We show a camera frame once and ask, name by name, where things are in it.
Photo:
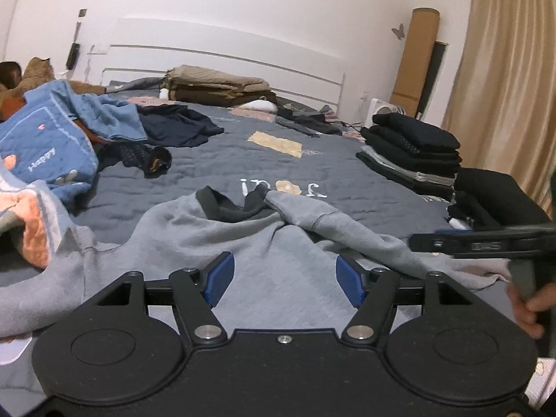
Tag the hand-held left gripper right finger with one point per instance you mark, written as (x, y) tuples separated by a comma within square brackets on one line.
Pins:
[(351, 282)]

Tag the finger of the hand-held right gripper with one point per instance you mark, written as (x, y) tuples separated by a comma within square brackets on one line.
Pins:
[(432, 243)]

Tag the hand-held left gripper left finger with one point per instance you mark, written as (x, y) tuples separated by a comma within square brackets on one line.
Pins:
[(219, 280)]

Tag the grey sweatshirt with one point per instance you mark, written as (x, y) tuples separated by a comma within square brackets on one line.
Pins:
[(278, 260)]

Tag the stack of folded dark clothes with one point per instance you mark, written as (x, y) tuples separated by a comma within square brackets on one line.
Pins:
[(412, 147)]

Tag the person's right hand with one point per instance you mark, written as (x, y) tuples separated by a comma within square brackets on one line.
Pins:
[(534, 312)]

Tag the white folded cloth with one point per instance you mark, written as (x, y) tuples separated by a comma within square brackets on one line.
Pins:
[(458, 223)]

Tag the black folded garment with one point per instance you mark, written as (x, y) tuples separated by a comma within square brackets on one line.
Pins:
[(499, 195)]

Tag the grey printed bed quilt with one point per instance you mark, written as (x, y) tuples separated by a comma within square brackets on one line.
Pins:
[(347, 169)]

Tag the white appliance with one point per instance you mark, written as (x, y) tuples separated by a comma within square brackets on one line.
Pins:
[(384, 108)]

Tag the dark dotted garment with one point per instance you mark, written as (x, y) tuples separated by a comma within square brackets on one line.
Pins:
[(139, 154)]

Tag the navy garment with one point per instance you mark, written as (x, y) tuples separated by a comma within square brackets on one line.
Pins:
[(182, 126)]

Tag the dark grey crumpled garment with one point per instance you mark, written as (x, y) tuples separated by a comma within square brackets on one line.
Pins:
[(312, 124)]

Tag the beige curtain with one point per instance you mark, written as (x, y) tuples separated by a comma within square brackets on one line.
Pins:
[(512, 74)]

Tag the white pillow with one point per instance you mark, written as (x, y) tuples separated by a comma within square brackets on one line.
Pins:
[(260, 105)]

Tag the tall cardboard roll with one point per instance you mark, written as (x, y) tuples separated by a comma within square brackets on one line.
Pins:
[(415, 61)]

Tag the light blue denim garment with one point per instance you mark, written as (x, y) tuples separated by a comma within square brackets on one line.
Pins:
[(113, 115)]

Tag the folded khaki blankets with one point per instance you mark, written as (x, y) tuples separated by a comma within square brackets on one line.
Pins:
[(208, 82)]

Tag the blue orange printed blanket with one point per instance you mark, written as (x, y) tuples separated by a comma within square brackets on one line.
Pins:
[(43, 139)]

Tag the white headboard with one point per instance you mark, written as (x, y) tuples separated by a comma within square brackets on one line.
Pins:
[(217, 47)]

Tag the butterfly wall sticker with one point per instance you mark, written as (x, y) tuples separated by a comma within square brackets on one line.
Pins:
[(398, 31)]

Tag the black wall holder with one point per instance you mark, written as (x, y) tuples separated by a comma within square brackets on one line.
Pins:
[(73, 56)]

